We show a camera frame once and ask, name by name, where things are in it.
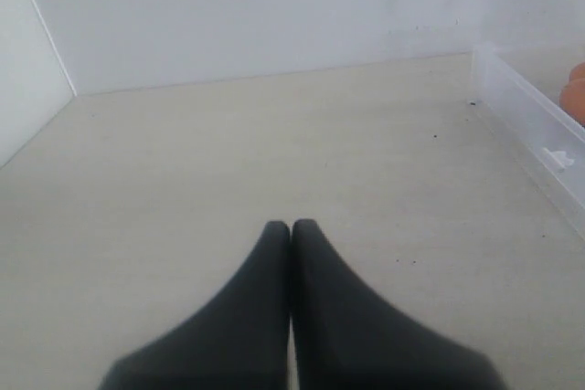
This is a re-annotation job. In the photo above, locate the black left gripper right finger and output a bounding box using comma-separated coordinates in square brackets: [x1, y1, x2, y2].
[291, 219, 498, 389]

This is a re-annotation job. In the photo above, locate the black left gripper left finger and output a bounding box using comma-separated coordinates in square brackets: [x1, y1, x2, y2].
[101, 221, 291, 389]

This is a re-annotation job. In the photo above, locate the brown egg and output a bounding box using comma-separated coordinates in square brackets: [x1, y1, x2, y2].
[559, 79, 585, 126]
[569, 62, 585, 82]

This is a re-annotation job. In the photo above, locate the clear plastic tray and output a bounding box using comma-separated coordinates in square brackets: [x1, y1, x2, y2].
[469, 42, 584, 234]

